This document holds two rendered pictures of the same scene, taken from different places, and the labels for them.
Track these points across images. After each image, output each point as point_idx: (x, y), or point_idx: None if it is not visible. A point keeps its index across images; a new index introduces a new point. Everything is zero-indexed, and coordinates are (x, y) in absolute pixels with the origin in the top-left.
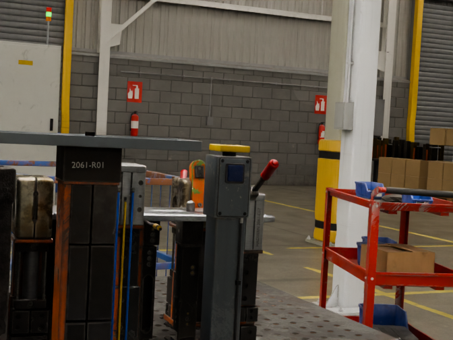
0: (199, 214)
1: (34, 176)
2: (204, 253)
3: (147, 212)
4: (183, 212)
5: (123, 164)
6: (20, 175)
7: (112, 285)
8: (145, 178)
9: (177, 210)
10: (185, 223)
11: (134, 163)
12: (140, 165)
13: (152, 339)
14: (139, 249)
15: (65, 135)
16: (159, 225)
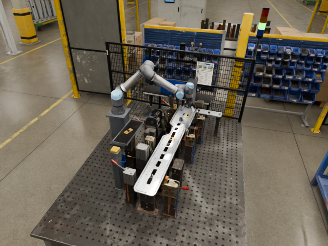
0: (141, 172)
1: (150, 138)
2: (121, 165)
3: (153, 166)
4: (149, 173)
5: (139, 145)
6: (152, 136)
7: (125, 154)
8: (135, 150)
9: (154, 174)
10: None
11: (142, 149)
12: (136, 147)
13: (158, 196)
14: (137, 161)
15: (124, 126)
16: (127, 155)
